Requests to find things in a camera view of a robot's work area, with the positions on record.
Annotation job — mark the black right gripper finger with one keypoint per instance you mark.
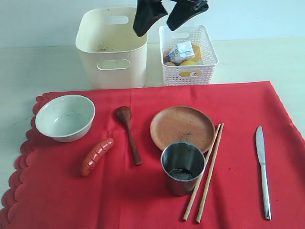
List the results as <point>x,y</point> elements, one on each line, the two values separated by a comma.
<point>184,10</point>
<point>148,12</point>

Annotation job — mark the small milk carton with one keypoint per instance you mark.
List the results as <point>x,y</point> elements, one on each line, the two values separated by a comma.
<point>181,52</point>

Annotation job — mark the fried breaded nugget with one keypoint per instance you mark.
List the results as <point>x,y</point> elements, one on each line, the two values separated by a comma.
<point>166,53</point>

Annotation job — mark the yellow cheese wedge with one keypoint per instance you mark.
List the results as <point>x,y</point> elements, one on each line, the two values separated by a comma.
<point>197,52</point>

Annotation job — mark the brown egg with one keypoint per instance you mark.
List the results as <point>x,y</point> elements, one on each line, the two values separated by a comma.
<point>170,64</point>

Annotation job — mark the yellow lemon with sticker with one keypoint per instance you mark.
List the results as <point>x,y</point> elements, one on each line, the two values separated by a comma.
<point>188,74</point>

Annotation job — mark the stainless steel table knife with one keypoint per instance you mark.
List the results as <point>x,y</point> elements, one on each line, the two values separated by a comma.
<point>260,149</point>

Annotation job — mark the red toy sausage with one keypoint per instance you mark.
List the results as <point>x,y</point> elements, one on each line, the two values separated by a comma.
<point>94,155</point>

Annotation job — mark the stainless steel cup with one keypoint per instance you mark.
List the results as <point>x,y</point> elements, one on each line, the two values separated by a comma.
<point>182,163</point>

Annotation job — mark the cream plastic bin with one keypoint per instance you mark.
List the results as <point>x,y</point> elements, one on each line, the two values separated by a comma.
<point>113,56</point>

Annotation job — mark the white perforated plastic basket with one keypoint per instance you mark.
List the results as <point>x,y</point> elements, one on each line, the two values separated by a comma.
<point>197,71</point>

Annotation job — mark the dark wooden spoon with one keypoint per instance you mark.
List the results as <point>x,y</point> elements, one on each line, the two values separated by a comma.
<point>124,114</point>

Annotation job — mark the brown wooden plate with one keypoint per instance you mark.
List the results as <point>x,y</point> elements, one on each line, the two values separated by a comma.
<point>182,124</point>

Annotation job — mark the white ceramic bowl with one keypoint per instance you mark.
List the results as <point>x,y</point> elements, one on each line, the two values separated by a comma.
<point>66,118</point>

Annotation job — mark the wooden chopstick right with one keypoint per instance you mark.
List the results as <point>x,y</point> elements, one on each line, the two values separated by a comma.
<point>210,172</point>

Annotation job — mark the red scalloped tablecloth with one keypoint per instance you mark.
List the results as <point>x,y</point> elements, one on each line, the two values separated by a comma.
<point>48,192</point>

